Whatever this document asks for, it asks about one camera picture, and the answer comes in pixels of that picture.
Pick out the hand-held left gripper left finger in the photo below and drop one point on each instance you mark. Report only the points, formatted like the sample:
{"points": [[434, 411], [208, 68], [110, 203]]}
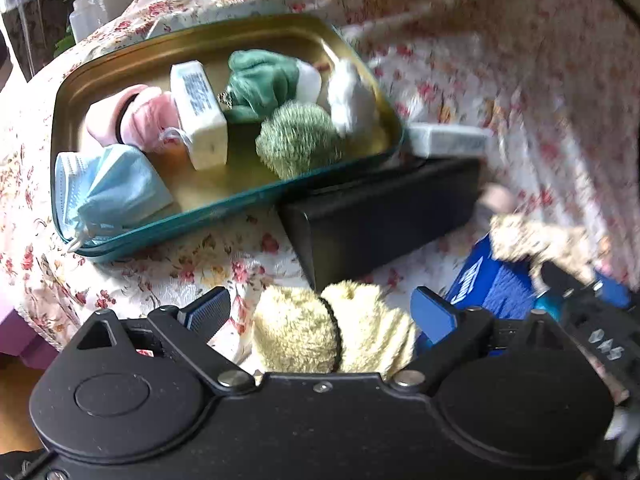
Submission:
{"points": [[207, 311]]}

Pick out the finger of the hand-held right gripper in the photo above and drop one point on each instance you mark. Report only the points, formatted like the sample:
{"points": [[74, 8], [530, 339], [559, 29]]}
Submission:
{"points": [[565, 280]]}

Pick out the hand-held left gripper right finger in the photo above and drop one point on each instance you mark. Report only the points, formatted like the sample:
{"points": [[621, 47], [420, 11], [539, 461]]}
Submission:
{"points": [[434, 311]]}

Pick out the small tan plush toy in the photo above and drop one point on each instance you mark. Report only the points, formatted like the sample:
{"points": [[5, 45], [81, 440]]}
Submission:
{"points": [[540, 241]]}

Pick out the blue tissue packet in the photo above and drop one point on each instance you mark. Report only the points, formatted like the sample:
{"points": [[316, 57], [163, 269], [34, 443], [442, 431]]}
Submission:
{"points": [[495, 282]]}

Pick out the cream fuzzy plush toy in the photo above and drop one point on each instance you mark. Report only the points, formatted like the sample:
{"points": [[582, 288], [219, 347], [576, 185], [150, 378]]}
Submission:
{"points": [[335, 331]]}

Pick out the teal tin box gold inside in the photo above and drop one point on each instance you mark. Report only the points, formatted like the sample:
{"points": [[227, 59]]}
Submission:
{"points": [[150, 210]]}

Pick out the blue face mask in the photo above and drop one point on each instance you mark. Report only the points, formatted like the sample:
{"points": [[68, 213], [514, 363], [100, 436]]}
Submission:
{"points": [[107, 196]]}

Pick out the green fuzzy ball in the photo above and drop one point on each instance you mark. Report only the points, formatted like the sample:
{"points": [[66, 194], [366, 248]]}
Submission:
{"points": [[300, 141]]}

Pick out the white power adapter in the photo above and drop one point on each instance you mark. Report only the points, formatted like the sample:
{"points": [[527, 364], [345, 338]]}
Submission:
{"points": [[197, 117]]}

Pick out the pink sock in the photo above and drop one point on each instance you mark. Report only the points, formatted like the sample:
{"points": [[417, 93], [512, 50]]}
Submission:
{"points": [[132, 117]]}

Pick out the white cloth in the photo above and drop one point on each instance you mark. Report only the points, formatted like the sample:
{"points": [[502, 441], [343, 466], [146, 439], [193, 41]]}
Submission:
{"points": [[351, 97]]}

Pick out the black rectangular box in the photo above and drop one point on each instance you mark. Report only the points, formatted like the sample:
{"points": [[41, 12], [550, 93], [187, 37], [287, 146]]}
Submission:
{"points": [[382, 217]]}

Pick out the white small box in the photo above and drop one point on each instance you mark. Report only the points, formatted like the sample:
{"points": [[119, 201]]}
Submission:
{"points": [[447, 140]]}

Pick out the floral bed sheet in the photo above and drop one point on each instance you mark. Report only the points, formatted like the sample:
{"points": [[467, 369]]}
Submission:
{"points": [[525, 85]]}

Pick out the white squeeze bottle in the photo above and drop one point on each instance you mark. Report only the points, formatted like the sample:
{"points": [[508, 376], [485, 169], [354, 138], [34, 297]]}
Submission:
{"points": [[82, 15]]}

